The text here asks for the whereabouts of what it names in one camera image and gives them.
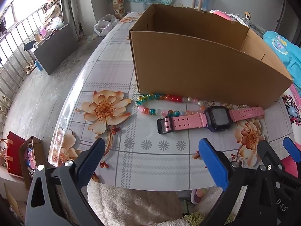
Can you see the red gift bag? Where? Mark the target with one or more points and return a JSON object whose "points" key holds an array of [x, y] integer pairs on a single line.
{"points": [[15, 155]]}

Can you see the purple slipper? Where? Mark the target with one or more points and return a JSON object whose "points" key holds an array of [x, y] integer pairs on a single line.
{"points": [[196, 196]]}

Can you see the white plastic bag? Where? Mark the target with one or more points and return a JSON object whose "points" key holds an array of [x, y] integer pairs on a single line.
{"points": [[105, 26]]}

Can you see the tall patterned box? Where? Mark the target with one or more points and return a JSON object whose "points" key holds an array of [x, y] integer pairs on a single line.
{"points": [[117, 2]]}

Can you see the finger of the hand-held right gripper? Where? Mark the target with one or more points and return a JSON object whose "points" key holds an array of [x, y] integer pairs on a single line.
{"points": [[291, 149], [265, 153]]}

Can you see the pink floral blanket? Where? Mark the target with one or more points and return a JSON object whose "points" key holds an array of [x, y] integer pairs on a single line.
{"points": [[296, 91]]}

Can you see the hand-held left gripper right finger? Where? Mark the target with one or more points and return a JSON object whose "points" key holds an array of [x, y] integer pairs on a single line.
{"points": [[214, 164]]}

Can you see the grey curtain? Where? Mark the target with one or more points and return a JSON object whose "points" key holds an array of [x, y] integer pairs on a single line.
{"points": [[70, 7]]}

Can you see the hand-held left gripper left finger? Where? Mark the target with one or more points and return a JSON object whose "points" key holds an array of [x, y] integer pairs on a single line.
{"points": [[90, 162]]}

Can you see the black cabinet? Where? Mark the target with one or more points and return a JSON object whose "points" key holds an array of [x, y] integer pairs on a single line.
{"points": [[56, 49]]}

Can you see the clear water bottle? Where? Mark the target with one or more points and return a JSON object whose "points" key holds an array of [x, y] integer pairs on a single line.
{"points": [[205, 0]]}

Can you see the pair of beige shoes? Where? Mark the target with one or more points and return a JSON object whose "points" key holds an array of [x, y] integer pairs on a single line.
{"points": [[29, 70]]}

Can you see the brown paper bag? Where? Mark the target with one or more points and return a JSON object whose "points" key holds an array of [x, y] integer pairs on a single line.
{"points": [[38, 150]]}

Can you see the metal railing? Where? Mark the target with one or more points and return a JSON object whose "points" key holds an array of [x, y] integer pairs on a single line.
{"points": [[7, 82]]}

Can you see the silver abacus charm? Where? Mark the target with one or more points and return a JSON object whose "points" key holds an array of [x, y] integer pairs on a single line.
{"points": [[242, 105]]}

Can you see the teal garment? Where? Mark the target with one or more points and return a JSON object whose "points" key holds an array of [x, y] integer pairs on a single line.
{"points": [[282, 49]]}

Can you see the small blue container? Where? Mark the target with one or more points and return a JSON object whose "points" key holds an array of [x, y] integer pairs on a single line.
{"points": [[38, 65]]}

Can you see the brown cardboard box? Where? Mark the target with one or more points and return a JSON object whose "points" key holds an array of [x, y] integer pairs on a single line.
{"points": [[199, 70]]}

